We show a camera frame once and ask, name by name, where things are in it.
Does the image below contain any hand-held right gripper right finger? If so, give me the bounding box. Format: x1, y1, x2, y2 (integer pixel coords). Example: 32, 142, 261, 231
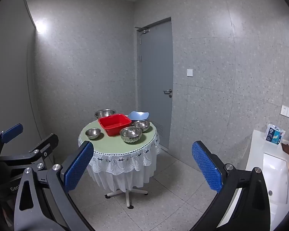
191, 141, 271, 231

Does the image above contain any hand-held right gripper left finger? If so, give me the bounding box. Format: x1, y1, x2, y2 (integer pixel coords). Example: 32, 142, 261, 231
13, 141, 95, 231

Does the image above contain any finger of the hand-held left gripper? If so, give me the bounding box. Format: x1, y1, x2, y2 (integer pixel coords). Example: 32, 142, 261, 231
0, 124, 24, 159
0, 133, 59, 170

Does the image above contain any small plain steel bowl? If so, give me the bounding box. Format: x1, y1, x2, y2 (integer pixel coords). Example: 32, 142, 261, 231
85, 128, 102, 140

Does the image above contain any red plastic basin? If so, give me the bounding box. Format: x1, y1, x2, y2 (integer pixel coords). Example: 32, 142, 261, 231
98, 114, 132, 137

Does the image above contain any large steel bowl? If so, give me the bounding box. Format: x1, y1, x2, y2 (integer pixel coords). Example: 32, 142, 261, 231
94, 109, 116, 119

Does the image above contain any patterned steel bowl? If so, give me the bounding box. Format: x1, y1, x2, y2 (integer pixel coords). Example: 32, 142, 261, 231
120, 126, 143, 144

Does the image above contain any medium steel bowl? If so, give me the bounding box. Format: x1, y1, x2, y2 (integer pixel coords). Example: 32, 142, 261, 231
133, 120, 150, 133

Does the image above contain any blue wavy plate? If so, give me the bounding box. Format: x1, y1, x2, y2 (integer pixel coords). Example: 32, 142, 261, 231
128, 111, 151, 121

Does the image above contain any green tablecloth with white lace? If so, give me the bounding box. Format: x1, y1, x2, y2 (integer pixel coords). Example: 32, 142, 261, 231
78, 119, 161, 193

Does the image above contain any white sink counter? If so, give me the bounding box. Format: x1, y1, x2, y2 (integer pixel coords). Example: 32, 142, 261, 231
236, 129, 289, 231

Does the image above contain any white table base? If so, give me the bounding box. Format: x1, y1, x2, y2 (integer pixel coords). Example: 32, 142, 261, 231
105, 185, 148, 208

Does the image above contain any blue white tissue pack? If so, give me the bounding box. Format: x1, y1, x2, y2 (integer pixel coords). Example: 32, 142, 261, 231
265, 124, 286, 145

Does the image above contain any grey door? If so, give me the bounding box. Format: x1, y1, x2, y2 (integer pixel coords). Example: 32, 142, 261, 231
136, 17, 173, 150

